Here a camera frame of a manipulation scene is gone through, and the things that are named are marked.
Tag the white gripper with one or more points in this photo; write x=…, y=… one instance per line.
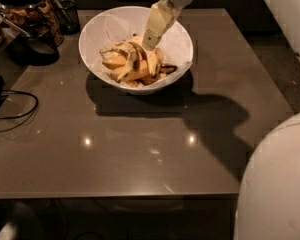
x=160, y=16

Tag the spotted yellow banana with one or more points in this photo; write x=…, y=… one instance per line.
x=152, y=57

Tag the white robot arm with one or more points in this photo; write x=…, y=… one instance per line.
x=268, y=205

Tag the spotted banana with stem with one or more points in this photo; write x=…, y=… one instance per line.
x=126, y=49

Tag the white bowl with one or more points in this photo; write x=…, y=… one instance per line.
x=122, y=23

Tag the dark bruised banana right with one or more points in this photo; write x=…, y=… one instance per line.
x=168, y=69

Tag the orange yellow banana middle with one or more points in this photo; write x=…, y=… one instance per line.
x=141, y=72

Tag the orange yellow banana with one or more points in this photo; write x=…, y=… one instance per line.
x=141, y=72
x=114, y=61

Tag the orange yellow banana left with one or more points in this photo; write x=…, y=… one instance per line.
x=114, y=61

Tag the black mesh pen cup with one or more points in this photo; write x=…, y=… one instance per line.
x=67, y=16

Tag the glass jar with black lid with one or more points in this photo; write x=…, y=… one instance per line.
x=25, y=13

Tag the black mug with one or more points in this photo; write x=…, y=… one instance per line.
x=36, y=49

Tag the metal spoon handle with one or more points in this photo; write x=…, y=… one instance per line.
x=14, y=26

